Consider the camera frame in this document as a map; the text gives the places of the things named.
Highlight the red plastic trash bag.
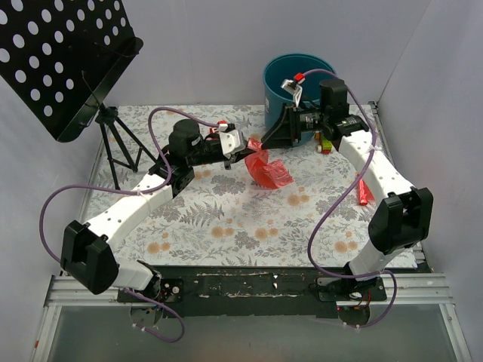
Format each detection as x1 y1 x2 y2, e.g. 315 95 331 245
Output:
245 138 294 189

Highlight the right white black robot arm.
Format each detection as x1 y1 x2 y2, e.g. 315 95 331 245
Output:
261 74 433 300

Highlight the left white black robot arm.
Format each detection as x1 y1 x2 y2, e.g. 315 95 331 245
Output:
60 119 253 302

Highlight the teal plastic trash bin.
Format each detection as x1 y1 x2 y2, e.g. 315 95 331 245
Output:
263 53 339 146

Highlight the colourful toy block car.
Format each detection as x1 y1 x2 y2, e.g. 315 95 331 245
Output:
314 132 333 155

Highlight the floral patterned table mat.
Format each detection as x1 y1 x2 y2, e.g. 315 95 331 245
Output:
71 104 420 269

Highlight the small rolled red bag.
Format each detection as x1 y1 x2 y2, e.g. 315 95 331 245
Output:
357 178 375 206

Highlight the black perforated music stand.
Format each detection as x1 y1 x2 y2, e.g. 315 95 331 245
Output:
0 0 167 193

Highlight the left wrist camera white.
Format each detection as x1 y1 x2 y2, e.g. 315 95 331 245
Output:
219 130 245 158

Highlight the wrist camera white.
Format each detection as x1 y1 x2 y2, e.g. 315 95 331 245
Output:
219 130 245 158
281 72 306 108

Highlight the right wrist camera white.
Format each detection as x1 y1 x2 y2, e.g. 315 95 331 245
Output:
281 72 306 108

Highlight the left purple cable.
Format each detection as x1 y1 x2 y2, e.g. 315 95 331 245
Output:
39 106 231 343

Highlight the purple cable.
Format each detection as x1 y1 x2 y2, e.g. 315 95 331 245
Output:
39 106 231 343
297 69 398 329

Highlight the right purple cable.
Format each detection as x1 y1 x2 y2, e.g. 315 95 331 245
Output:
297 69 398 329

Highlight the aluminium frame rail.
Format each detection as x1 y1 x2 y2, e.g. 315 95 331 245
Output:
32 100 472 362

